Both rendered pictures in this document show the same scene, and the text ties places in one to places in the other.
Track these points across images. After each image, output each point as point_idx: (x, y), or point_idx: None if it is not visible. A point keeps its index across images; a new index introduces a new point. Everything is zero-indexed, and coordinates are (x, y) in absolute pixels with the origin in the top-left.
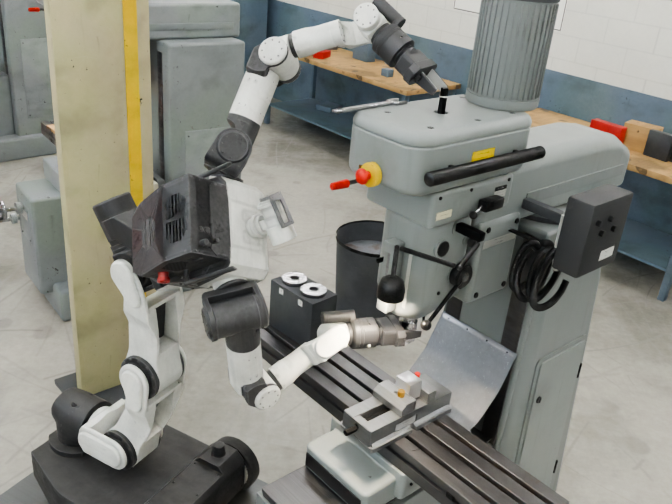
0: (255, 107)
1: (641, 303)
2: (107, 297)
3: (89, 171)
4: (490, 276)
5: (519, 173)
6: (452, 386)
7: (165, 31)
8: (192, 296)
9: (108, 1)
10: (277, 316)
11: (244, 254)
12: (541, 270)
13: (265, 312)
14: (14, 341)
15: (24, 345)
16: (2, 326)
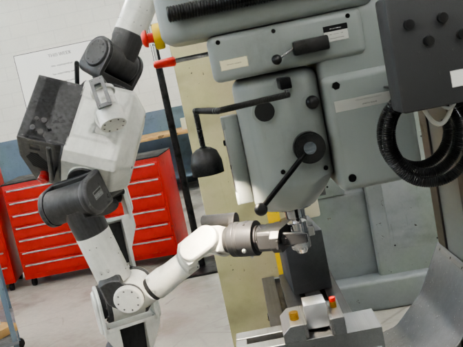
0: (127, 16)
1: None
2: (253, 285)
3: None
4: (373, 153)
5: (374, 8)
6: (426, 334)
7: None
8: (402, 311)
9: None
10: (282, 263)
11: (85, 144)
12: (386, 119)
13: (82, 193)
14: (227, 340)
15: (232, 343)
16: (227, 329)
